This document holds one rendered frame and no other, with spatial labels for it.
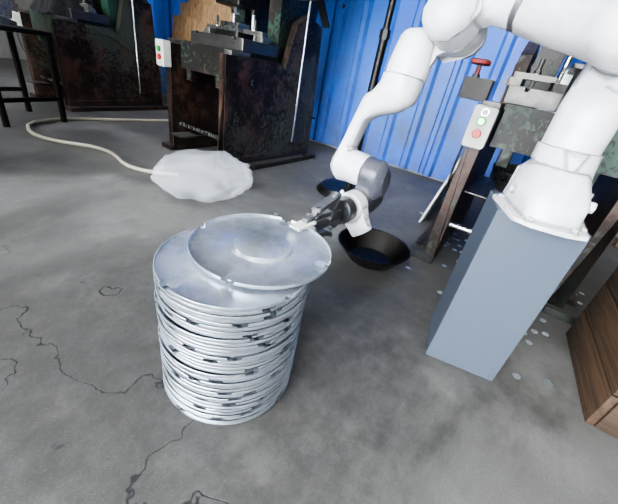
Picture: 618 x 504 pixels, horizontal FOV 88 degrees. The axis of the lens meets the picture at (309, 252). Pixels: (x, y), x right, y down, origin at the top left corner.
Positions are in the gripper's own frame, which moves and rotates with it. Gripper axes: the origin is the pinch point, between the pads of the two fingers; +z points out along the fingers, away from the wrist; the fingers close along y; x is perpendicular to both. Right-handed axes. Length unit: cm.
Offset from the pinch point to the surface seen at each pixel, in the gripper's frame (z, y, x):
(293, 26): -127, 51, -116
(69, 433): 51, -32, -9
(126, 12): -116, 45, -288
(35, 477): 57, -32, -6
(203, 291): 31.3, -1.1, 3.5
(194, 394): 34.5, -23.1, 5.0
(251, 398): 27.1, -24.4, 12.8
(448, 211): -76, -8, 18
